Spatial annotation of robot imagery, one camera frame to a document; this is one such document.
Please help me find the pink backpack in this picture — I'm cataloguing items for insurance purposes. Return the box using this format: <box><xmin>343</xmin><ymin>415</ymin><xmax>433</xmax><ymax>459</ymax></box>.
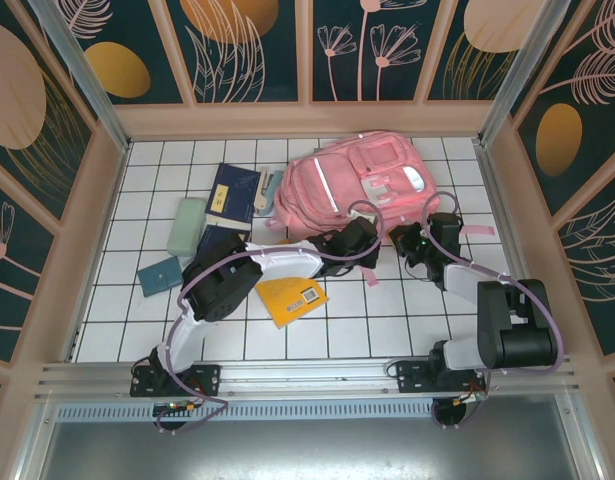
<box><xmin>264</xmin><ymin>130</ymin><xmax>496</xmax><ymax>289</ymax></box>

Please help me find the light grey booklet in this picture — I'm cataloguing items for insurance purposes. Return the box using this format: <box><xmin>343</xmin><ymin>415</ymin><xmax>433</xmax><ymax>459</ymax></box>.
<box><xmin>253</xmin><ymin>167</ymin><xmax>274</xmax><ymax>217</ymax></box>

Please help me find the plain navy book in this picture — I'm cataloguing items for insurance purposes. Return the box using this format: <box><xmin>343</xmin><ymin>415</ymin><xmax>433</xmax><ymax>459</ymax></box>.
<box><xmin>194</xmin><ymin>223</ymin><xmax>252</xmax><ymax>261</ymax></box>

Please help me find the navy book with yellow label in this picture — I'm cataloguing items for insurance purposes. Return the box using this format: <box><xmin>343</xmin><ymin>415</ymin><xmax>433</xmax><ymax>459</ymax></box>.
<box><xmin>204</xmin><ymin>162</ymin><xmax>261</xmax><ymax>232</ymax></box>

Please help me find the mint green case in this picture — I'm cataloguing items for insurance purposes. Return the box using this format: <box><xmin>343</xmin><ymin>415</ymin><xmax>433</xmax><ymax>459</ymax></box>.
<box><xmin>166</xmin><ymin>197</ymin><xmax>206</xmax><ymax>257</ymax></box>

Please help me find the teal wallet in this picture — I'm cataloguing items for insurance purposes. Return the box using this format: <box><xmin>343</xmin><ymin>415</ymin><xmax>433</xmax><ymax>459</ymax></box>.
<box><xmin>136</xmin><ymin>257</ymin><xmax>183</xmax><ymax>300</ymax></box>

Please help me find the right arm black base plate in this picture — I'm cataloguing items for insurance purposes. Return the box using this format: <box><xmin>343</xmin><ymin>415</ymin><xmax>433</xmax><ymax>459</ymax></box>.
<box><xmin>395</xmin><ymin>359</ymin><xmax>488</xmax><ymax>396</ymax></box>

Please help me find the aluminium mounting rail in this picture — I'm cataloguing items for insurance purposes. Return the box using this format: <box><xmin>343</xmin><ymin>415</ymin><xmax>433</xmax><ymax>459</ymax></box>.
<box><xmin>34</xmin><ymin>360</ymin><xmax>583</xmax><ymax>407</ymax></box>

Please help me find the slotted grey cable tray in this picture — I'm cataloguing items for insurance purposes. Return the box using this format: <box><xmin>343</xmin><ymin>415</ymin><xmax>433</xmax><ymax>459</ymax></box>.
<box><xmin>53</xmin><ymin>402</ymin><xmax>572</xmax><ymax>424</ymax></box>

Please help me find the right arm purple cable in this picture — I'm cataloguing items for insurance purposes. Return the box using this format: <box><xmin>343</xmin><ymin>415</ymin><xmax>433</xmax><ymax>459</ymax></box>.
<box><xmin>420</xmin><ymin>192</ymin><xmax>568</xmax><ymax>431</ymax></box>

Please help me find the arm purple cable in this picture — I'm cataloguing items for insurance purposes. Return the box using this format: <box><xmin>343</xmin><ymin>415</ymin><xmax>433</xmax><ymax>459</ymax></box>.
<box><xmin>154</xmin><ymin>198</ymin><xmax>386</xmax><ymax>436</ymax></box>
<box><xmin>420</xmin><ymin>192</ymin><xmax>568</xmax><ymax>431</ymax></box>

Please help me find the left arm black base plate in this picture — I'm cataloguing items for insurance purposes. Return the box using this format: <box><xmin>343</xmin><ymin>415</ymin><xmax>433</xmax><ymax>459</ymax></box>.
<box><xmin>130</xmin><ymin>363</ymin><xmax>222</xmax><ymax>399</ymax></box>

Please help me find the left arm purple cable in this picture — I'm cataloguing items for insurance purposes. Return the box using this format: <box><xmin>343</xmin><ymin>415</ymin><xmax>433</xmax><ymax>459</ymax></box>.
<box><xmin>154</xmin><ymin>198</ymin><xmax>386</xmax><ymax>436</ymax></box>

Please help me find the aluminium corner post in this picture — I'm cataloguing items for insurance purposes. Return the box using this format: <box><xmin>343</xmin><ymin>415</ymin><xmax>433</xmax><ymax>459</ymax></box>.
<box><xmin>26</xmin><ymin>0</ymin><xmax>133</xmax><ymax>151</ymax></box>
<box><xmin>477</xmin><ymin>0</ymin><xmax>573</xmax><ymax>147</ymax></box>

